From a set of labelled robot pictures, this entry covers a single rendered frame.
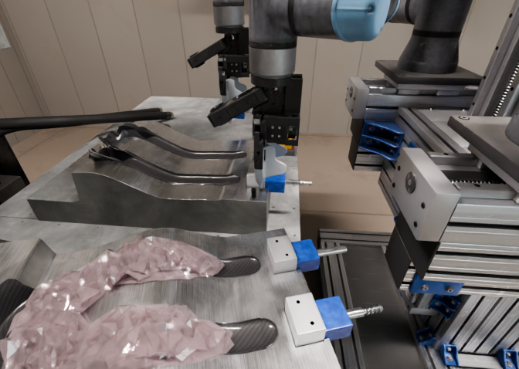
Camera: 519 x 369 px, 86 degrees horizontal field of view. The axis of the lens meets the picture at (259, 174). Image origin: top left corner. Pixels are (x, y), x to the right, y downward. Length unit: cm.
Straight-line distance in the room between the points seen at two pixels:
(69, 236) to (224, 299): 39
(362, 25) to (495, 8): 282
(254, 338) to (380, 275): 101
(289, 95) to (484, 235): 36
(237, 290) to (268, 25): 38
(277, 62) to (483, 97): 53
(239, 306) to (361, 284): 93
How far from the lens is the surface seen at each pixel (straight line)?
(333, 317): 41
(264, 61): 46
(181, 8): 288
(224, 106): 50
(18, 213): 84
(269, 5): 44
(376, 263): 141
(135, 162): 65
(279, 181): 56
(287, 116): 49
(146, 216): 63
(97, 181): 62
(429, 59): 91
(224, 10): 75
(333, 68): 283
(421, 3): 94
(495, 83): 82
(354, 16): 39
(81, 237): 69
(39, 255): 53
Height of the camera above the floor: 122
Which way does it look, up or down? 33 degrees down
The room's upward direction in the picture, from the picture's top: straight up
